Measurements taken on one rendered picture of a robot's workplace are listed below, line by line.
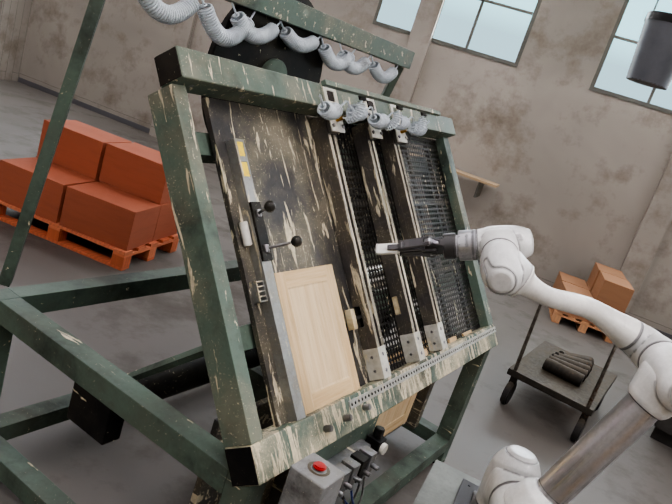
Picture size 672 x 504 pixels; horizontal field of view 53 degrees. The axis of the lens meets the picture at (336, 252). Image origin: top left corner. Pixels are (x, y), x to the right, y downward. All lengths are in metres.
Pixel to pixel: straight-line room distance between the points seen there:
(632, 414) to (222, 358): 1.16
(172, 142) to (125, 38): 9.99
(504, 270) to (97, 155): 4.71
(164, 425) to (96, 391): 0.33
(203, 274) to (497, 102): 7.80
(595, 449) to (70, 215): 4.53
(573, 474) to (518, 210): 7.61
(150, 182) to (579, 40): 5.95
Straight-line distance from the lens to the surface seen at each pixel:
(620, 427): 2.04
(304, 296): 2.41
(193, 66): 2.16
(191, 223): 2.06
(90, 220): 5.62
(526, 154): 9.48
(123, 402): 2.39
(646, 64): 7.26
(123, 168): 5.93
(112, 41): 12.24
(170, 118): 2.13
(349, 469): 2.37
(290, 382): 2.23
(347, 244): 2.68
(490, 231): 1.93
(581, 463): 2.07
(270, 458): 2.11
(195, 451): 2.21
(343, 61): 3.49
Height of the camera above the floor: 2.00
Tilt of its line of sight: 15 degrees down
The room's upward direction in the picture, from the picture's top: 18 degrees clockwise
